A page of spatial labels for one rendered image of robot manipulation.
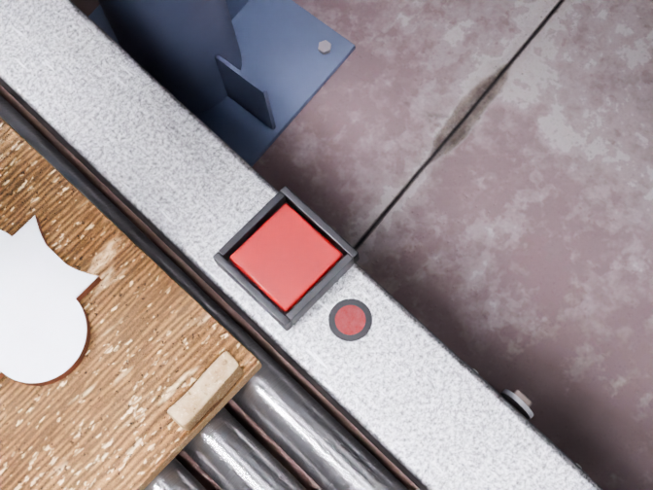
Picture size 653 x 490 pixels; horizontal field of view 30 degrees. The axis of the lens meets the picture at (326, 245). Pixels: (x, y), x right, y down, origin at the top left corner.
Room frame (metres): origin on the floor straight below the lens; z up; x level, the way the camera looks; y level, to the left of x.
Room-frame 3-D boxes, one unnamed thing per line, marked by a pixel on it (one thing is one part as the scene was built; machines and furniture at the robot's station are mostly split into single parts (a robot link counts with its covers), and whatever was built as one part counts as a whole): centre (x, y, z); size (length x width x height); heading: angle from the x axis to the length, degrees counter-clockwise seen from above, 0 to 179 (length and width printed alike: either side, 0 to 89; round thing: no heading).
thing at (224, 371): (0.18, 0.10, 0.95); 0.06 x 0.02 x 0.03; 125
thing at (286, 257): (0.27, 0.03, 0.92); 0.06 x 0.06 x 0.01; 34
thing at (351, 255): (0.27, 0.03, 0.92); 0.08 x 0.08 x 0.02; 34
